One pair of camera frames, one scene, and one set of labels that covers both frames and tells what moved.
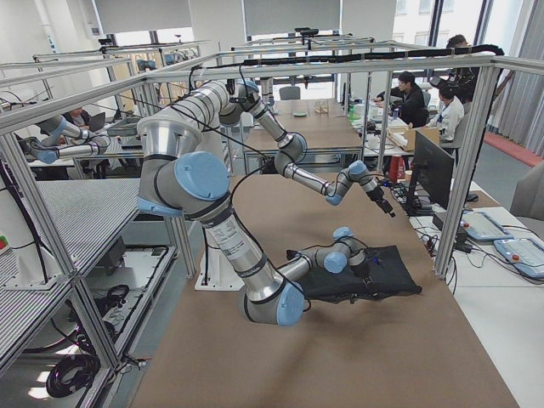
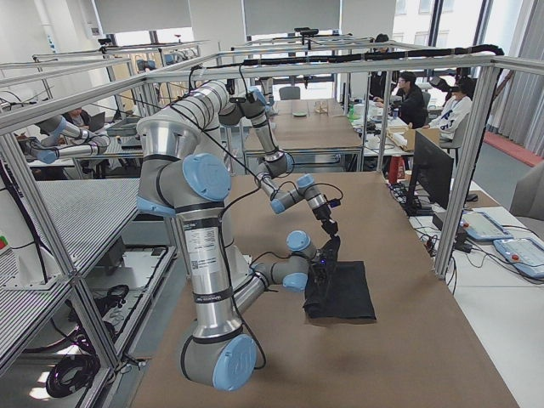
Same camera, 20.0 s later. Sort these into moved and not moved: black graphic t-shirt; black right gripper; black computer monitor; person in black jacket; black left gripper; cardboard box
Moved: black graphic t-shirt; black right gripper; black left gripper
Not moved: black computer monitor; cardboard box; person in black jacket
